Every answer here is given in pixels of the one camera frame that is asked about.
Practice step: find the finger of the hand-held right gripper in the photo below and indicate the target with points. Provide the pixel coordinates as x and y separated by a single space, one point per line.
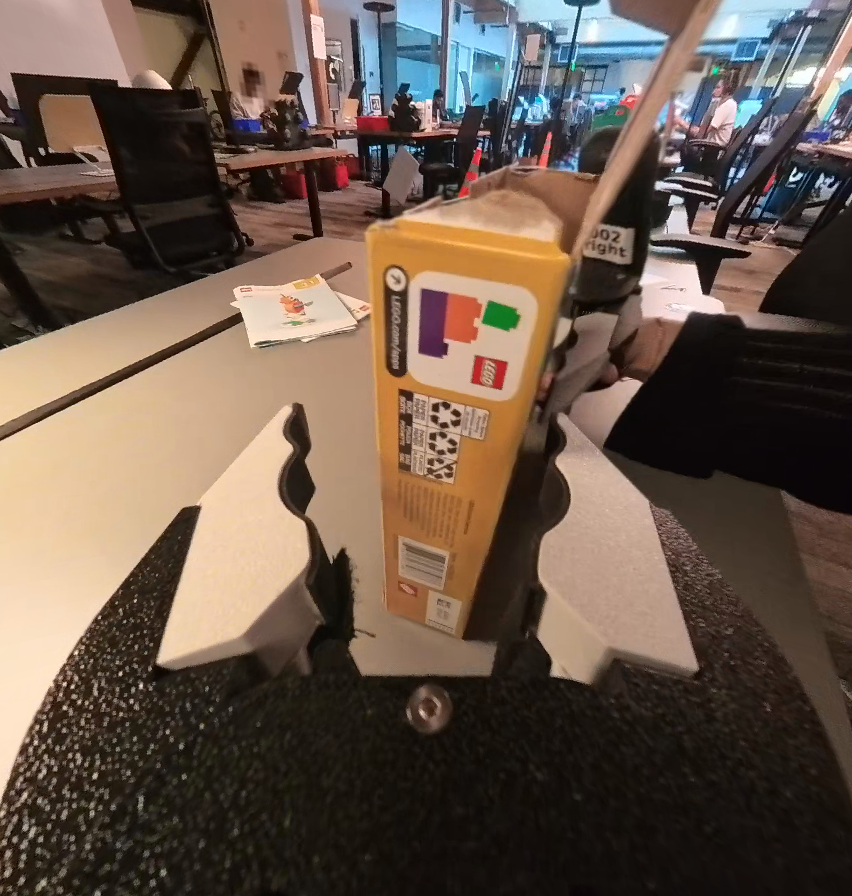
583 357
629 318

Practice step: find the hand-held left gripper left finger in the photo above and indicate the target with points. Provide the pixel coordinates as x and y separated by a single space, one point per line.
244 553

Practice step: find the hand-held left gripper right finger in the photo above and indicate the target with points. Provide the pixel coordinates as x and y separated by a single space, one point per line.
608 560

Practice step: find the yellow lego box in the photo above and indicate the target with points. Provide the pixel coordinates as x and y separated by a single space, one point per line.
461 455

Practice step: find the lego instruction booklet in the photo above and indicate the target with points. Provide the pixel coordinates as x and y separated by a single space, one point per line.
296 315
352 304

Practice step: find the person's right forearm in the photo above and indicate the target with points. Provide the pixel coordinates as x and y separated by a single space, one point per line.
762 413

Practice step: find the person's right hand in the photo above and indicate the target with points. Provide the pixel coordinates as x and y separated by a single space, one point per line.
653 346

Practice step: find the orange traffic cone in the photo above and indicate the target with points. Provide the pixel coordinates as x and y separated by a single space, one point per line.
471 175
545 150

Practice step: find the black armrest office chair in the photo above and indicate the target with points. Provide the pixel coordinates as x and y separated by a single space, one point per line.
741 210

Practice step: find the person's black clothed body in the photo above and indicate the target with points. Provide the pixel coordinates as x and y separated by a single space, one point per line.
825 280

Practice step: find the dark wooden desk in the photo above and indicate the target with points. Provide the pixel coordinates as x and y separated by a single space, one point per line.
419 136
41 182

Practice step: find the red storage bin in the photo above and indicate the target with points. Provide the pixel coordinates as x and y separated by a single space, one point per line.
333 173
293 183

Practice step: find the black mesh office chair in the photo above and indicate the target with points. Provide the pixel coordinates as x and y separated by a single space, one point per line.
167 175

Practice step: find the white tabletop stand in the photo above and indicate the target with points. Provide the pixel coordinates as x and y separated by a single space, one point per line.
93 162

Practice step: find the wooden back chair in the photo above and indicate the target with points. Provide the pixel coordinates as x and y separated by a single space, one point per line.
69 122

